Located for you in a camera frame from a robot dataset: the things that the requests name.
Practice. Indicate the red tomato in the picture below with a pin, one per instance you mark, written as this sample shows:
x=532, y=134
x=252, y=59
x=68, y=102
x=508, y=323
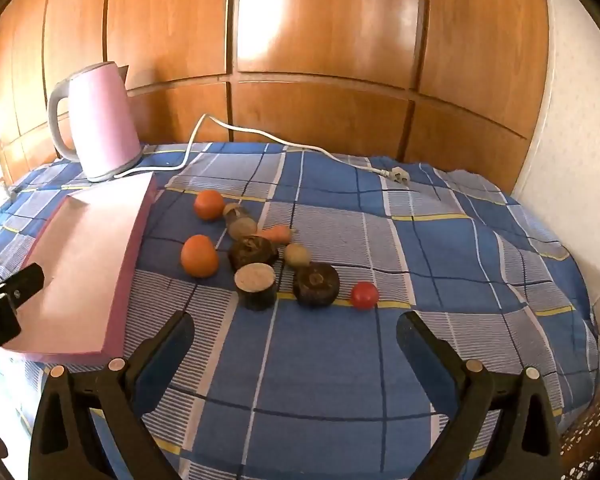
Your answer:
x=364, y=295

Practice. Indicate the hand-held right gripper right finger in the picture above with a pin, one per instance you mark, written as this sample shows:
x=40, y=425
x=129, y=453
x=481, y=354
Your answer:
x=425, y=360

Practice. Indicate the pink tray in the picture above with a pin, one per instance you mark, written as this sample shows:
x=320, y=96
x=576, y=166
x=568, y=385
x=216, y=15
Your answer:
x=80, y=270

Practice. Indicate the long eggplant piece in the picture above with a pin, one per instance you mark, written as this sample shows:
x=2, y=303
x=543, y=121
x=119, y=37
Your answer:
x=240, y=221

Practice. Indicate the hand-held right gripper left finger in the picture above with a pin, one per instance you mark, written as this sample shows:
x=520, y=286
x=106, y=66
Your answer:
x=165, y=360

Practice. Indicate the blue plaid cloth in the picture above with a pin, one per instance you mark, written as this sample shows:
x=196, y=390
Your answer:
x=330, y=360

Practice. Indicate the small yellow potato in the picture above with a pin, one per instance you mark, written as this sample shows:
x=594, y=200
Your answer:
x=296, y=255

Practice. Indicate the orange with stem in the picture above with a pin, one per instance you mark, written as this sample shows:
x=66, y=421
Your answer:
x=209, y=205

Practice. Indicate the woven rattan chair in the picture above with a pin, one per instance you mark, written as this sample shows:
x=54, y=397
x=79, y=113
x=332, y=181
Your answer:
x=587, y=440

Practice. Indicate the wooden wardrobe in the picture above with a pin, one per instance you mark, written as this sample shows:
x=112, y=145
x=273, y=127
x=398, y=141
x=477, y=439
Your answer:
x=330, y=35

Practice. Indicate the short eggplant piece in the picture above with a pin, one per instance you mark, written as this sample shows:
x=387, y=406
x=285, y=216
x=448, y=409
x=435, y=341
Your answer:
x=255, y=285

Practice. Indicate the pink electric kettle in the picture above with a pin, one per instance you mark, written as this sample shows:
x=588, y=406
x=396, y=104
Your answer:
x=105, y=120

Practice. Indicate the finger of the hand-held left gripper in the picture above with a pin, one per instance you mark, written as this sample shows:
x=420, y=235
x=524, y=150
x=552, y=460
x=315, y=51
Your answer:
x=22, y=282

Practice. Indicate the carrot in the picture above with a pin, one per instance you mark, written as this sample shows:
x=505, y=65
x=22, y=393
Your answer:
x=277, y=233

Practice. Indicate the dark brown mangosteen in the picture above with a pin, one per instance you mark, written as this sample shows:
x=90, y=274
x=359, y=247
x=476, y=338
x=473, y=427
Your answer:
x=316, y=285
x=252, y=254

